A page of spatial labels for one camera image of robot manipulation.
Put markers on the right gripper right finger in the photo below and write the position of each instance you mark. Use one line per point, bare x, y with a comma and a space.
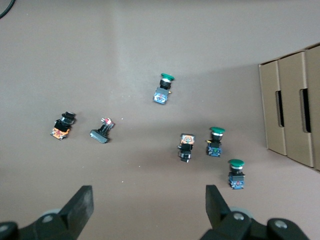
222, 222

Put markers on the brown table cover sheet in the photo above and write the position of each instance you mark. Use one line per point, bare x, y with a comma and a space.
150, 50

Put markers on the brown cardboard box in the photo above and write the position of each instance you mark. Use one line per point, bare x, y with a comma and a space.
291, 112
315, 100
268, 105

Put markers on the black flat head switch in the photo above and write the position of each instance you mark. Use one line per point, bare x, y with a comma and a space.
98, 135

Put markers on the green mushroom button blue block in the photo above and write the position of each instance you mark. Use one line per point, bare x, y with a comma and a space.
236, 181
214, 150
162, 96

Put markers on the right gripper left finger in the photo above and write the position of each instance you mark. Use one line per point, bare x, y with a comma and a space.
70, 220

